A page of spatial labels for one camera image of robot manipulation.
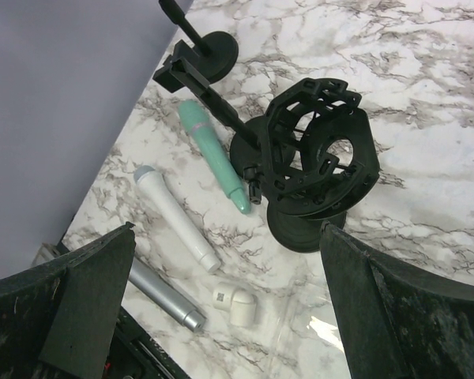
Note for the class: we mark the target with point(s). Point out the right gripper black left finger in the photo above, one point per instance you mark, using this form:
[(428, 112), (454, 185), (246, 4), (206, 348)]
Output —
[(57, 319)]

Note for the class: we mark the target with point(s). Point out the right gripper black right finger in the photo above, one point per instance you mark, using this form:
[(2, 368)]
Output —
[(396, 320)]

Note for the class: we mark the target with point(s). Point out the silver grey microphone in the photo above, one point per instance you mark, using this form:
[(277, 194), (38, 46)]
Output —
[(171, 301)]

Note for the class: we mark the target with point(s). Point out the white microphone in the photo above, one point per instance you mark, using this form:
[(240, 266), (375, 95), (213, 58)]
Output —
[(151, 183)]

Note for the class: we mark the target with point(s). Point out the round base shock mount stand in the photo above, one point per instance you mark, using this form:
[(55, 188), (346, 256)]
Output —
[(314, 159)]

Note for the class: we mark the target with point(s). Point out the mint green microphone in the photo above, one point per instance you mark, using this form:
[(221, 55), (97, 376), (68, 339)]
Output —
[(197, 124)]

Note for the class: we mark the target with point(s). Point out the round base clip stand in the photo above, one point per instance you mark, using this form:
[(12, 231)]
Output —
[(213, 55), (179, 71)]

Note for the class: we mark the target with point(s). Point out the small white plastic block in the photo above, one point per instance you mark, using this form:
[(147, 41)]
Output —
[(240, 304)]

